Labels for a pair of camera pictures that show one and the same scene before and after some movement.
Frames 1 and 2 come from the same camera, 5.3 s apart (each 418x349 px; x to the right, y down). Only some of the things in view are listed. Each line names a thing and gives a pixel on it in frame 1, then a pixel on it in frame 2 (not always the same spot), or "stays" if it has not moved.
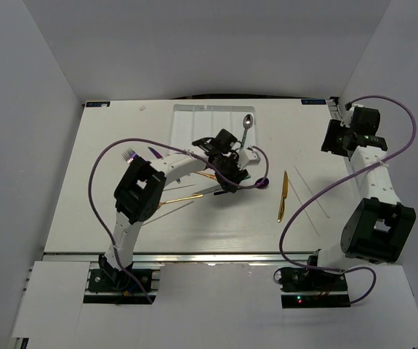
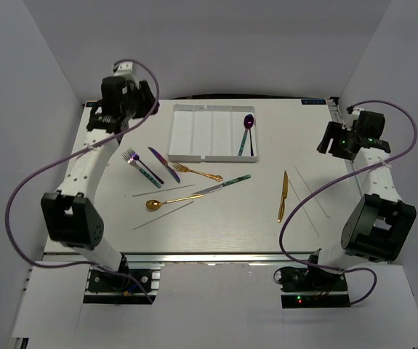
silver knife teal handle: [246, 177] stays
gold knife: [284, 195] stays
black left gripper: [234, 158] to [137, 91]
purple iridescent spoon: [264, 185] to [248, 121]
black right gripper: [334, 127] stays
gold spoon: [161, 203] stays
